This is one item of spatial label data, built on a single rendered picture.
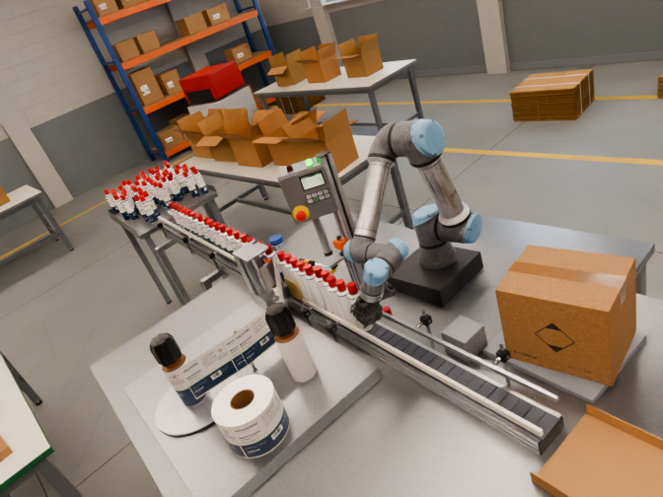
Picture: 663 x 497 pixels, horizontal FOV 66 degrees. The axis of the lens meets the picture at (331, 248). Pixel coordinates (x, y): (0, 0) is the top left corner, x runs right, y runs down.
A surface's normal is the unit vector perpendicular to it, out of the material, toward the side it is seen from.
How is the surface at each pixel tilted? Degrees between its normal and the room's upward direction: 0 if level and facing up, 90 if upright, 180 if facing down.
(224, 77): 90
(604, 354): 90
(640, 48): 90
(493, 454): 0
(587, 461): 0
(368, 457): 0
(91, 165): 90
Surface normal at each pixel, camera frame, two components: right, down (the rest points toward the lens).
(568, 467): -0.30, -0.82
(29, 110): 0.66, 0.19
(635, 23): -0.69, 0.54
